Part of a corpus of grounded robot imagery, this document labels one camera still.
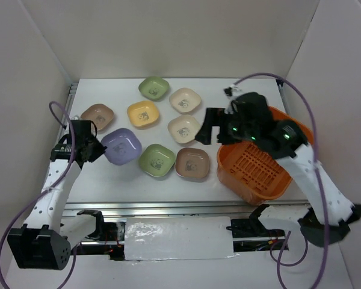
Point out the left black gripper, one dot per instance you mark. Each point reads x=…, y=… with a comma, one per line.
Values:
x=100, y=149

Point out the cream plate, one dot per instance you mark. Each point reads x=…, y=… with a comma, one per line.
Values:
x=185, y=100
x=183, y=129

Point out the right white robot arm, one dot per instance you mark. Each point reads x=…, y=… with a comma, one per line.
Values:
x=312, y=204

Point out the orange plastic bin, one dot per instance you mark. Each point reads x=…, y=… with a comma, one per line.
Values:
x=250, y=173

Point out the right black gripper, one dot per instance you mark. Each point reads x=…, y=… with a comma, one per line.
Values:
x=213, y=116

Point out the purple square plate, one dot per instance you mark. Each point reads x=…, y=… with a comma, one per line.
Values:
x=122, y=146

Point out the brown plate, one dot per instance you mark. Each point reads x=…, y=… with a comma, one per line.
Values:
x=100, y=114
x=192, y=163

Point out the green plate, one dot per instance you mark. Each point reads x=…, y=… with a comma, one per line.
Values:
x=154, y=88
x=156, y=160

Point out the aluminium frame rail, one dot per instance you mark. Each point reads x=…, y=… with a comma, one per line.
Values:
x=128, y=191

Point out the cream plate in middle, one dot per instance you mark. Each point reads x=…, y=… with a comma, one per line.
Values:
x=183, y=129

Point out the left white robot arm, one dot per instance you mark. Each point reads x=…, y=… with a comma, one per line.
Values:
x=44, y=241

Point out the yellow square plate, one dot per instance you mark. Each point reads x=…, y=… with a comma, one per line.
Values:
x=143, y=114

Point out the cream plate at back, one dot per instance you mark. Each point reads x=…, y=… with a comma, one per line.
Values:
x=185, y=100

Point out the white foil cover panel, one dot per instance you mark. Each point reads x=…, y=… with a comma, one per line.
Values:
x=157, y=239

